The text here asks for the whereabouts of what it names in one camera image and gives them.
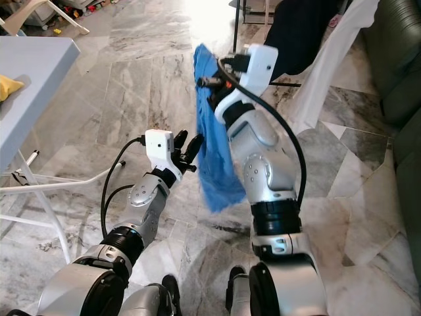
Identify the yellow printed shirt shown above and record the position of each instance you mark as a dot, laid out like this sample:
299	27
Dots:
10	89

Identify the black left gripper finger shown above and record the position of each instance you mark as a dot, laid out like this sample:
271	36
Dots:
195	148
180	139

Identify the dark green leather sofa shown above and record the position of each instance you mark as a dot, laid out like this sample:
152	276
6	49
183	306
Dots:
395	59

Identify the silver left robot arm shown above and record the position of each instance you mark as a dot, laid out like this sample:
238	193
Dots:
145	204

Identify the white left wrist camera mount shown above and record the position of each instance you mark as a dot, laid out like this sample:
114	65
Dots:
158	146

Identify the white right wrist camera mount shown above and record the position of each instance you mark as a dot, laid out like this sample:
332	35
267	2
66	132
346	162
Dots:
263	66

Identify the black metal drying rack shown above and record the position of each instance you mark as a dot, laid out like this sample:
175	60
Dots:
235	26

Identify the navy blue garment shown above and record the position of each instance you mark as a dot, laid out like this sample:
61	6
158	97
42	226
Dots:
296	33

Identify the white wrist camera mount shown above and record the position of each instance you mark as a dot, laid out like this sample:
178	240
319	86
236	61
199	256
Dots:
158	146
263	66

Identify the dark left robot foot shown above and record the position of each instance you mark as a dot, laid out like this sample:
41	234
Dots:
171	296

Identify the blue cloth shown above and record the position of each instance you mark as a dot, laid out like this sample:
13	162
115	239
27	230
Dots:
214	164

